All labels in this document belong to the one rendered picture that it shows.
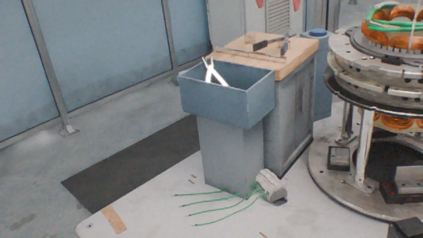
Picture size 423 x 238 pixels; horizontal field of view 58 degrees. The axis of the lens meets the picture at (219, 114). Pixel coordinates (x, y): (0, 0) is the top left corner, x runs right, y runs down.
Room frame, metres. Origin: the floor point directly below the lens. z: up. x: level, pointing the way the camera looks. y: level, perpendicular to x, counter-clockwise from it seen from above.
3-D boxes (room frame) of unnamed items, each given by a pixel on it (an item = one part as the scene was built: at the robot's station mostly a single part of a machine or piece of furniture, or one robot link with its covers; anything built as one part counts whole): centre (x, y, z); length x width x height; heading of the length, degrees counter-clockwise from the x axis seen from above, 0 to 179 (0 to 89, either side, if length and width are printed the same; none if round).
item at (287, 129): (0.84, -0.12, 0.91); 0.19 x 0.19 x 0.26; 52
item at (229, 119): (0.72, -0.02, 0.92); 0.17 x 0.11 x 0.28; 52
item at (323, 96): (1.00, -0.29, 0.91); 0.07 x 0.07 x 0.25; 21
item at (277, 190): (0.68, -0.10, 0.80); 0.10 x 0.05 x 0.04; 25
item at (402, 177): (0.60, -0.38, 0.85); 0.06 x 0.04 x 0.05; 86
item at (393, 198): (0.60, -0.37, 0.81); 0.08 x 0.05 x 0.02; 86
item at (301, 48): (0.84, -0.12, 1.05); 0.20 x 0.19 x 0.02; 142
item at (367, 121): (0.65, -0.29, 0.91); 0.02 x 0.02 x 0.21
